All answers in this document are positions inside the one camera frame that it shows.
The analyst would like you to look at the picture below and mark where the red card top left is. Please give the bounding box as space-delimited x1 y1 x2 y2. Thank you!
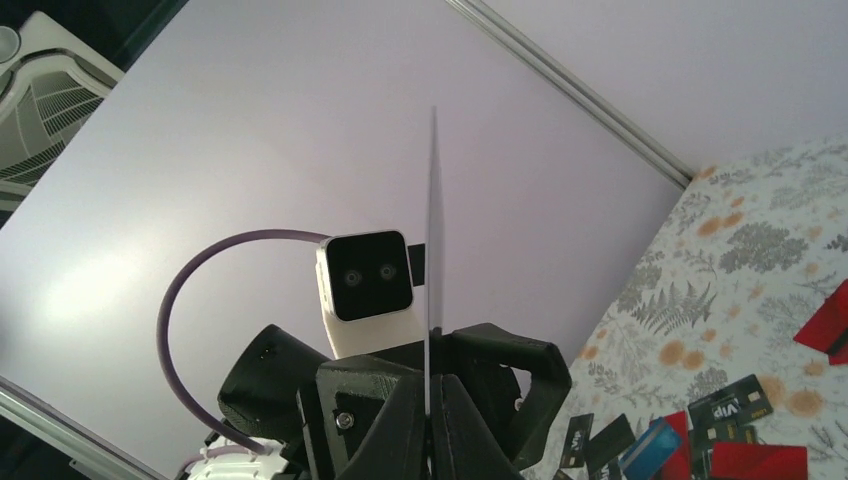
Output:
793 280 847 366

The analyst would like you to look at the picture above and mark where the blue card pile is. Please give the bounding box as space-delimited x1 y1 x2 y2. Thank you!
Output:
619 418 682 480

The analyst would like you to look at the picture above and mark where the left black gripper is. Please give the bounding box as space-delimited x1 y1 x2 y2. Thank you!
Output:
218 323 572 479

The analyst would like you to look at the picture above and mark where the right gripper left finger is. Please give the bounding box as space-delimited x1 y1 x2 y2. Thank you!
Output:
336 375 425 480

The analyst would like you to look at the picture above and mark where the black card upper pile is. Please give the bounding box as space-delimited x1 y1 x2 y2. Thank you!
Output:
687 374 774 430

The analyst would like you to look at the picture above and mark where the red card upper pile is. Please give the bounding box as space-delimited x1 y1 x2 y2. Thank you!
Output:
709 442 809 480

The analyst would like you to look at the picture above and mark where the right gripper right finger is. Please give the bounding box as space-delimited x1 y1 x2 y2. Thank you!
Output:
430 375 522 480

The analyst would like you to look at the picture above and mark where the floral table mat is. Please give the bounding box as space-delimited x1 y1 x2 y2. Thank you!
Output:
523 135 847 479

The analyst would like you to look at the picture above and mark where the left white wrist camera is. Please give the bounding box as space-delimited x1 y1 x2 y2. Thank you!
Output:
315 230 424 359

